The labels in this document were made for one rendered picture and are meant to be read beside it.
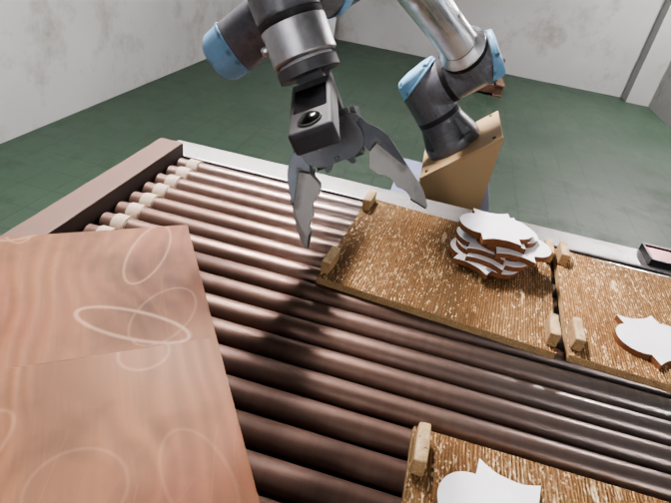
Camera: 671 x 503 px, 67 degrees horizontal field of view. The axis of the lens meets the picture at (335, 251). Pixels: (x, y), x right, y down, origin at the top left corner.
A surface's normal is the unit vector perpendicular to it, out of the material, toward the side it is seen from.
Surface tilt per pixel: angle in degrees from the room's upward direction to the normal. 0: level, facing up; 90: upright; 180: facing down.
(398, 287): 0
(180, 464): 0
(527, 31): 90
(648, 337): 0
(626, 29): 90
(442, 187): 90
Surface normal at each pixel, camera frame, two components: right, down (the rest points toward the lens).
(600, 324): 0.14, -0.83
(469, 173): -0.22, 0.51
